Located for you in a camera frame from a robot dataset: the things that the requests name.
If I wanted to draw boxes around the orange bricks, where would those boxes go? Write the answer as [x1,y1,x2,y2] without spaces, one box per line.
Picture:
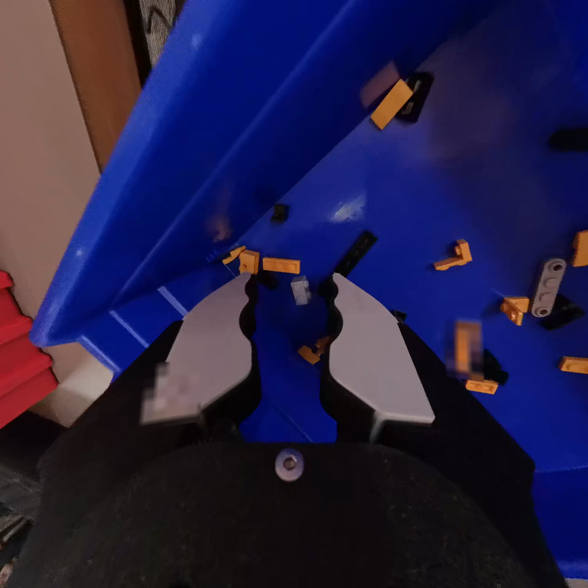
[223,78,588,396]

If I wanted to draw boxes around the red plastic bin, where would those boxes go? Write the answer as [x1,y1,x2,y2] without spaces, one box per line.
[0,270,59,430]

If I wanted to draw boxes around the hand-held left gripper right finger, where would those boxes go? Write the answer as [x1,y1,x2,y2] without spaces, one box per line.
[319,272,436,440]

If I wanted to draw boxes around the blue plastic bin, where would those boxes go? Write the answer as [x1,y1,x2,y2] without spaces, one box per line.
[30,0,588,579]

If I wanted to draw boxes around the light grey three-hole plate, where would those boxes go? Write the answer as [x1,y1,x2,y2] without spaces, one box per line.
[530,258,568,318]

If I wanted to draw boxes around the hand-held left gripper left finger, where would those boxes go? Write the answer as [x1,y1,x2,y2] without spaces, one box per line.
[165,272,262,432]

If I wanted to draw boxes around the black loose brick pieces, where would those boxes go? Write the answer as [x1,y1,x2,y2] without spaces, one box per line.
[257,71,588,386]

